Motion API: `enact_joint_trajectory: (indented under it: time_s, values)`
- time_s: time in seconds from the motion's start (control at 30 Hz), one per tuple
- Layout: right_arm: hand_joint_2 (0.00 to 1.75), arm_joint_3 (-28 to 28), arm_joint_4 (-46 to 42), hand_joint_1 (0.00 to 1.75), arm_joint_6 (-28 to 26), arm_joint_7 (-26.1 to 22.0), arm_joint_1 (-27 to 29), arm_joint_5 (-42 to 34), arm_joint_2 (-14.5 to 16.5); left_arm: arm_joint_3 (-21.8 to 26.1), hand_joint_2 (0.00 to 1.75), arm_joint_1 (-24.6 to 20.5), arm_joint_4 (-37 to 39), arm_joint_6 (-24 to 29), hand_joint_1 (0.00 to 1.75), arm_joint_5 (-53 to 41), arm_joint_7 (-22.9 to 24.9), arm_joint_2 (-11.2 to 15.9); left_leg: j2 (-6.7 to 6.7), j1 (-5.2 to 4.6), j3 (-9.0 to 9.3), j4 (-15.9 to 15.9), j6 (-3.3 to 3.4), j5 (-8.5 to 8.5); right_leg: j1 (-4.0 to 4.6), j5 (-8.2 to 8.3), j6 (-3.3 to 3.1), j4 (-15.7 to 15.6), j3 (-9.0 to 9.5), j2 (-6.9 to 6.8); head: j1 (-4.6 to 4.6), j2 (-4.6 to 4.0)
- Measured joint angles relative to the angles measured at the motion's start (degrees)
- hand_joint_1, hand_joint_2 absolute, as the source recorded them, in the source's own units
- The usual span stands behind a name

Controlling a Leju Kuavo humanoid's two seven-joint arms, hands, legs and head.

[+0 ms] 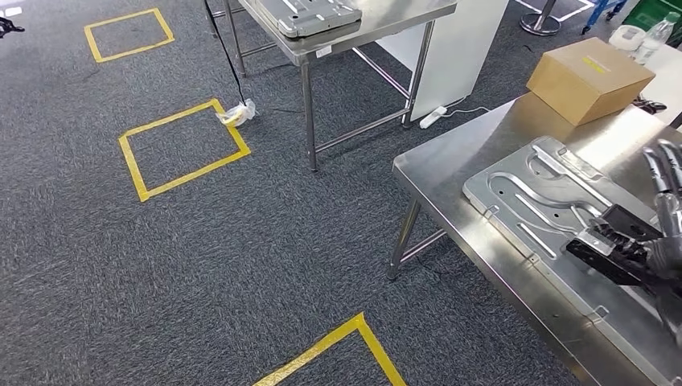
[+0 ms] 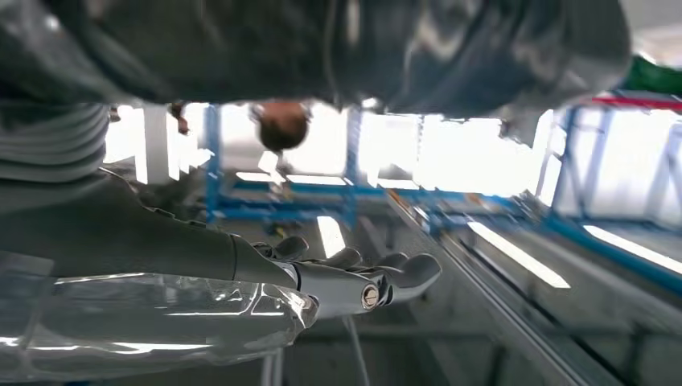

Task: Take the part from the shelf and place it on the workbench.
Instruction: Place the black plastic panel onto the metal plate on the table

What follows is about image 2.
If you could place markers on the blue metal shelf rack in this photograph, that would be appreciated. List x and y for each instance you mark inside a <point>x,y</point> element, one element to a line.
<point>612,252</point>
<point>213,160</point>

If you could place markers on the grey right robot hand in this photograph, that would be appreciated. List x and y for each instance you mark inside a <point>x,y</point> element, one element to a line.
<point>133,250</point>

